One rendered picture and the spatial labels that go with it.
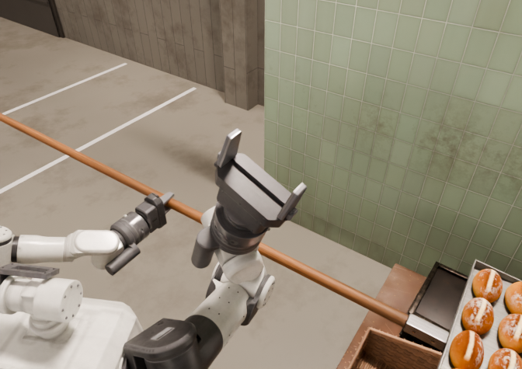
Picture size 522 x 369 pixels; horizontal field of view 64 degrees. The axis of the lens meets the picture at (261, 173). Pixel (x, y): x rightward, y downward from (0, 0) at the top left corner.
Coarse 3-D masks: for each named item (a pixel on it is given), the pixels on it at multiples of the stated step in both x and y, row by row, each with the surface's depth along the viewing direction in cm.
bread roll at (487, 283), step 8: (480, 272) 104; (488, 272) 102; (496, 272) 103; (480, 280) 102; (488, 280) 100; (496, 280) 100; (472, 288) 103; (480, 288) 100; (488, 288) 99; (496, 288) 99; (480, 296) 100; (488, 296) 99; (496, 296) 100
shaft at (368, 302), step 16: (16, 128) 163; (48, 144) 154; (64, 144) 152; (80, 160) 146; (112, 176) 138; (128, 176) 137; (144, 192) 131; (160, 192) 131; (176, 208) 125; (192, 208) 124; (272, 256) 110; (288, 256) 109; (304, 272) 106; (320, 272) 105; (336, 288) 102; (352, 288) 101; (368, 304) 98; (384, 304) 98; (400, 320) 95
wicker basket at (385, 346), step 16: (368, 336) 148; (384, 336) 143; (368, 352) 153; (384, 352) 148; (400, 352) 142; (416, 352) 138; (432, 352) 133; (352, 368) 140; (384, 368) 149; (400, 368) 147; (416, 368) 142; (432, 368) 139
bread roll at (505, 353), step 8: (496, 352) 88; (504, 352) 87; (512, 352) 86; (496, 360) 86; (504, 360) 85; (512, 360) 84; (520, 360) 85; (488, 368) 87; (496, 368) 85; (504, 368) 84; (512, 368) 83; (520, 368) 84
